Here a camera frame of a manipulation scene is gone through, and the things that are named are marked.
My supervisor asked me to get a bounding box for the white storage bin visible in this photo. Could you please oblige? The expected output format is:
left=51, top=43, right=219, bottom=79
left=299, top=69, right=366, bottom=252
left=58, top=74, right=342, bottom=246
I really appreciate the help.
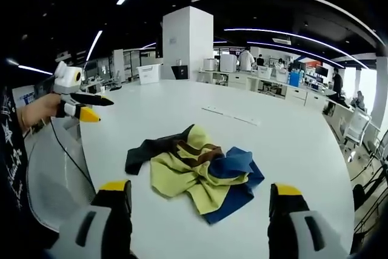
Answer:
left=135, top=63, right=162, bottom=85

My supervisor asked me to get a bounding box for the white mesh office chair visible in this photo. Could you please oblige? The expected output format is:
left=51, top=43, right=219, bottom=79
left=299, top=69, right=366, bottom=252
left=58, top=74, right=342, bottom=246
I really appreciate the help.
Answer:
left=341, top=106, right=381, bottom=154

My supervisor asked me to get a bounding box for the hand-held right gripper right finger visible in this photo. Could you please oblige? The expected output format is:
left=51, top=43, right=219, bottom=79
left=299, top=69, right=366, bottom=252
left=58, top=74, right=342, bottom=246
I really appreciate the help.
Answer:
left=266, top=182, right=350, bottom=259

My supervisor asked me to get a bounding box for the person's dark printed clothing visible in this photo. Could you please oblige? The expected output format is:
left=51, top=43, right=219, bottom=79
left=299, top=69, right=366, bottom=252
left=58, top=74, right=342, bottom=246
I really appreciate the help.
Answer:
left=0, top=85, right=61, bottom=259

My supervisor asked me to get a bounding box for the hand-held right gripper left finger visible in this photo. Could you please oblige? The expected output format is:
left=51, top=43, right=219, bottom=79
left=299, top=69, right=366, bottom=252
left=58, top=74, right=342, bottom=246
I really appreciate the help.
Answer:
left=45, top=179, right=135, bottom=259

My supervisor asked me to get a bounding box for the table cable slot cover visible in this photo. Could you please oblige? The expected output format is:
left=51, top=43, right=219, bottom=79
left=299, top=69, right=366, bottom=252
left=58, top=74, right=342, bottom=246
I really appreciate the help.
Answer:
left=201, top=106, right=259, bottom=127

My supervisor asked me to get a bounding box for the white plastic basket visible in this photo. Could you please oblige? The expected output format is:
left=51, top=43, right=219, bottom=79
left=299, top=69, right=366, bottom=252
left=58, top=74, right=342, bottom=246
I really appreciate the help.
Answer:
left=256, top=65, right=273, bottom=80

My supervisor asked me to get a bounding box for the white square pillar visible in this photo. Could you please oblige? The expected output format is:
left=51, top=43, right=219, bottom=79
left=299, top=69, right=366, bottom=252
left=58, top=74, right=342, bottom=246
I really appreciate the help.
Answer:
left=162, top=5, right=215, bottom=82

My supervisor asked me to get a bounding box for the white round appliance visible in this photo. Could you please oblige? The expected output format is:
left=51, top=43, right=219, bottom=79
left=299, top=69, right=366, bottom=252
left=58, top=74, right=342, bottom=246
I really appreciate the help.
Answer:
left=202, top=58, right=219, bottom=72

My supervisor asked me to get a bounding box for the white box appliance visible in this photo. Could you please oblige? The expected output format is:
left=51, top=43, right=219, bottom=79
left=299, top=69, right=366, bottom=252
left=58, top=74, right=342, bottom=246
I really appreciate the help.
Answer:
left=219, top=53, right=239, bottom=73

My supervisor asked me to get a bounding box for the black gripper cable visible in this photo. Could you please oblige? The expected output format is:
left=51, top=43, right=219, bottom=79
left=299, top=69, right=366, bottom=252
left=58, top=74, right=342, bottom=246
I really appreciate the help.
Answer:
left=49, top=115, right=96, bottom=195

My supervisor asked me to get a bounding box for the white laboratory counter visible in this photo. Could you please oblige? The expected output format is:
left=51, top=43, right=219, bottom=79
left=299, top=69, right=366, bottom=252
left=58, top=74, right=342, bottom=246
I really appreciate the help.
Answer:
left=197, top=69, right=354, bottom=111

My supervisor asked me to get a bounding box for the person's left hand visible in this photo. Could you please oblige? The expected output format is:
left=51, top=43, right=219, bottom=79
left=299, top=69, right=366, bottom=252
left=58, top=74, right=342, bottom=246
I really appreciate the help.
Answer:
left=18, top=93, right=64, bottom=130

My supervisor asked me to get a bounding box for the black box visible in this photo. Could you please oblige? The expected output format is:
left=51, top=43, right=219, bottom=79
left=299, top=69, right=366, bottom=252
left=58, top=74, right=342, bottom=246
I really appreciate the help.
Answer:
left=170, top=64, right=189, bottom=81

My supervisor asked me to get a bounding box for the yellow blue brown garment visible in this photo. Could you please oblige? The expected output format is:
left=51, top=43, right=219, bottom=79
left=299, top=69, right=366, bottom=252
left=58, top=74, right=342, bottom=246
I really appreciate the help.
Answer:
left=125, top=124, right=266, bottom=226

